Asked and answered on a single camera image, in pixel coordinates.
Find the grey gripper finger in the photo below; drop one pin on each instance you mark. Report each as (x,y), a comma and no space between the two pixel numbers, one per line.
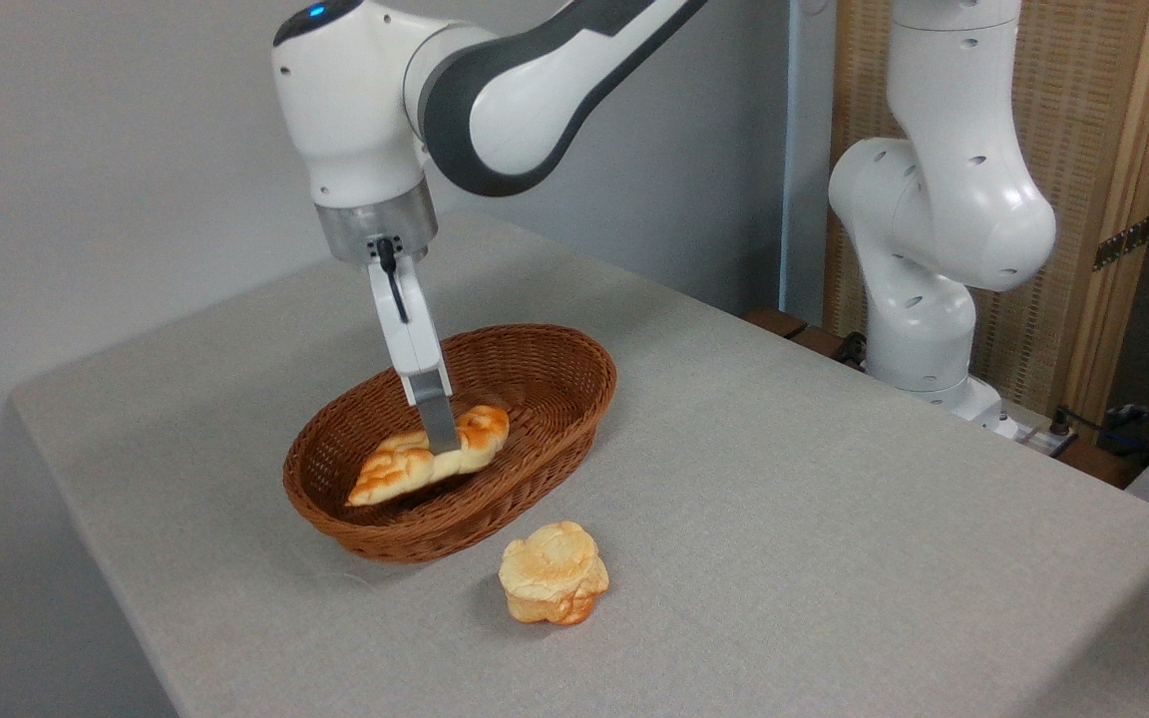
(438,414)

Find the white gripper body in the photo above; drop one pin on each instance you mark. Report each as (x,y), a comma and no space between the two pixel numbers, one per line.
(417,334)

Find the braided bread loaf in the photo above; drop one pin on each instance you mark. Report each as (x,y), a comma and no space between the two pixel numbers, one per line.
(405,467)

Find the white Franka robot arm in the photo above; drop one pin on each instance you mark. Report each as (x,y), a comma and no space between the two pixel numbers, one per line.
(944,199)

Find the flower-shaped bread bun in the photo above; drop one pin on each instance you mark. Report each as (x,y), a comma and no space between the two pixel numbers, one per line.
(553,573)

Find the brown wicker basket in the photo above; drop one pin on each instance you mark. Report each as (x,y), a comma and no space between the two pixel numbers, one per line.
(545,399)

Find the brown wooden base plank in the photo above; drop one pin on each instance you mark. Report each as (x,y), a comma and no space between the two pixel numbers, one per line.
(784,324)

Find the black metal screen hinge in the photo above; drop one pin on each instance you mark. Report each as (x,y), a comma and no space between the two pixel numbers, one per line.
(1123,242)

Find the wooden woven folding screen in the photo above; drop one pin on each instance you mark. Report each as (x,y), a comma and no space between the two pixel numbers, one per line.
(1093,120)

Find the white vertical wall conduit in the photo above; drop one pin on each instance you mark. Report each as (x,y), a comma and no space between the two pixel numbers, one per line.
(791,150)

